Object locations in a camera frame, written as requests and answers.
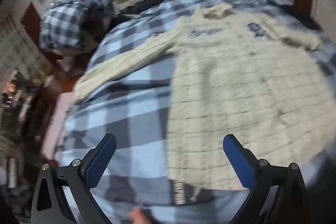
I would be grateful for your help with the cream knitted sweater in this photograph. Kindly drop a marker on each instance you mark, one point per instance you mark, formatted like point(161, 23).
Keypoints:
point(236, 82)

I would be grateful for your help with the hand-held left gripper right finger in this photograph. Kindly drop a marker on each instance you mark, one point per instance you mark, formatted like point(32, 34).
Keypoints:
point(240, 161)

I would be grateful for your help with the pile of checkered duvet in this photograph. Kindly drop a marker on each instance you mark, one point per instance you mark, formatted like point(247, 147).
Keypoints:
point(65, 19)

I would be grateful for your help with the person's bare leg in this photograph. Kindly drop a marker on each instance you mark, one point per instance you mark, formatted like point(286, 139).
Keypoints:
point(139, 217)

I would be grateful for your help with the black cloth beside fan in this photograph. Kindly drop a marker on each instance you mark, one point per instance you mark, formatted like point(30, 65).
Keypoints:
point(141, 7)

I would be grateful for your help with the pink floor mat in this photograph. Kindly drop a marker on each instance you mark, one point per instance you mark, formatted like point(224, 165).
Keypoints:
point(56, 124)

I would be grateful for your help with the red-brown door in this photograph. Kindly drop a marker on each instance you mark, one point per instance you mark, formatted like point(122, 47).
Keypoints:
point(30, 16)

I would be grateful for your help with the dark wooden cabinet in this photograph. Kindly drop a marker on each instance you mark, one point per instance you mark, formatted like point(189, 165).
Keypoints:
point(18, 119)

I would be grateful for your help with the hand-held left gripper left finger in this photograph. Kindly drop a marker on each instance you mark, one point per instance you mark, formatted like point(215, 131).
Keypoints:
point(101, 161)

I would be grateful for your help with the blue checkered bed blanket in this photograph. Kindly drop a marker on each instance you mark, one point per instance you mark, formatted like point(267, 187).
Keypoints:
point(126, 98)

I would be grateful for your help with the patterned curtain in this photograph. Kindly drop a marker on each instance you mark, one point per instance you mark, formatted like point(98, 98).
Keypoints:
point(18, 50)

